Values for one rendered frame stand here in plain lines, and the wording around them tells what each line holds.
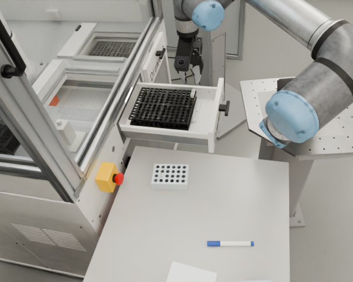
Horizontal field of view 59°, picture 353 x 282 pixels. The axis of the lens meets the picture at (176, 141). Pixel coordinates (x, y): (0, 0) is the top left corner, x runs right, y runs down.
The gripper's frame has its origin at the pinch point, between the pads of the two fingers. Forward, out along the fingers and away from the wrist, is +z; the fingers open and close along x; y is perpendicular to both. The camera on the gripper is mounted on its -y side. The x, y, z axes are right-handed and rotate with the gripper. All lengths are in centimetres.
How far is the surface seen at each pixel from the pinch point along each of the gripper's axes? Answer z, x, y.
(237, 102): 94, -13, 93
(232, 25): 66, -1, 155
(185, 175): 17.6, -2.5, -28.2
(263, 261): 21, -30, -51
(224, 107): 6.2, -12.8, -5.1
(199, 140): 10.7, -5.9, -17.5
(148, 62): 4.6, 21.4, 16.9
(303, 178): 56, -50, 3
